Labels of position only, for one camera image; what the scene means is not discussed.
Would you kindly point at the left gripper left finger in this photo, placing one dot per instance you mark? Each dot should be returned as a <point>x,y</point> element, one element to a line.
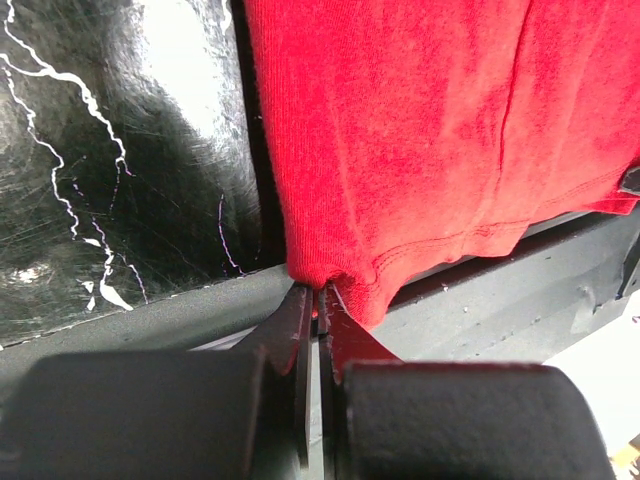
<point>239,413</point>

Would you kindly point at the black marble pattern mat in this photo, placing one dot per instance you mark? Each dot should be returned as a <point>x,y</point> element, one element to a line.
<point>133,160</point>

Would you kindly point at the dark red t shirt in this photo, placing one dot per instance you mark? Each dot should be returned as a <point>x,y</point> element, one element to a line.
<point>408,134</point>

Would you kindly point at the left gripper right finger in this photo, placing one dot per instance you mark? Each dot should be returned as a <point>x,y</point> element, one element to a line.
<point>385,418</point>

